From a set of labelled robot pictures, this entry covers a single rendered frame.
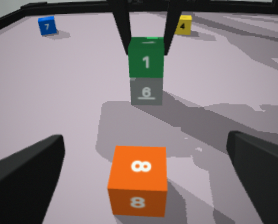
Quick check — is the grey block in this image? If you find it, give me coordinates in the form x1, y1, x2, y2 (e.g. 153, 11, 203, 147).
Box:
130, 78, 163, 106

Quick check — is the blue block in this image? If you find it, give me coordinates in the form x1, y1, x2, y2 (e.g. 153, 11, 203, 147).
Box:
38, 16, 57, 35

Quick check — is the orange block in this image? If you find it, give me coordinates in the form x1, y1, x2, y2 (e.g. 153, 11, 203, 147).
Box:
107, 146, 167, 217

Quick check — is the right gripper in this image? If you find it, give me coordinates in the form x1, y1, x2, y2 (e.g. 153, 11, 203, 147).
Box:
107, 0, 187, 56

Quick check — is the green block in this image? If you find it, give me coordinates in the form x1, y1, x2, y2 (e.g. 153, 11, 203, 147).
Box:
128, 37, 164, 78

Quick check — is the yellow block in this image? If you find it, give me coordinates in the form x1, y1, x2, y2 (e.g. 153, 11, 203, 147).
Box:
175, 15, 192, 35

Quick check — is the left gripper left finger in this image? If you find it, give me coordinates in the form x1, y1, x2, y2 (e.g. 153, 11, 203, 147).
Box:
0, 134, 65, 224

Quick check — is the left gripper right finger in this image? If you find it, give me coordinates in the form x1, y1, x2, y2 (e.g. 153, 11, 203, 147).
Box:
226, 131, 278, 224

